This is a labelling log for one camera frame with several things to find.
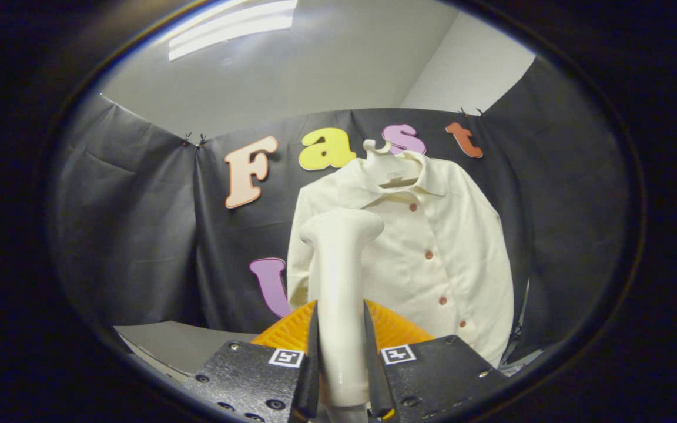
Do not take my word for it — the white clothes hanger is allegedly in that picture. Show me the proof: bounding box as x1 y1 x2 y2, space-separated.
363 139 421 189

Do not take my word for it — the thin metal stand pole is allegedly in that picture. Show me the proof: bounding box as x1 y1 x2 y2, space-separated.
514 279 531 348

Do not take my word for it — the cream button-up shirt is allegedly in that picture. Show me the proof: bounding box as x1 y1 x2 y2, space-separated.
287 150 515 368

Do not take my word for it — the black backdrop cloth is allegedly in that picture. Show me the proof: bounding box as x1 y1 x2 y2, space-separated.
51 56 633 365

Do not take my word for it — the grey cabinet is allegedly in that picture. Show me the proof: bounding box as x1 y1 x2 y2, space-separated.
114 320 257 380

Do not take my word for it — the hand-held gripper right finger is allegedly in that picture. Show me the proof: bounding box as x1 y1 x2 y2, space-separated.
363 300 507 423

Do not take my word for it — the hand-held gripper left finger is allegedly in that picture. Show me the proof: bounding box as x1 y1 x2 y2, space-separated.
183 300 320 423

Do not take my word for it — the ceiling light panel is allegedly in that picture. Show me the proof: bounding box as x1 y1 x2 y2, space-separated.
168 0 298 62

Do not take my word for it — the white garment steamer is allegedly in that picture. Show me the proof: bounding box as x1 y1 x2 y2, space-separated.
300 207 385 423

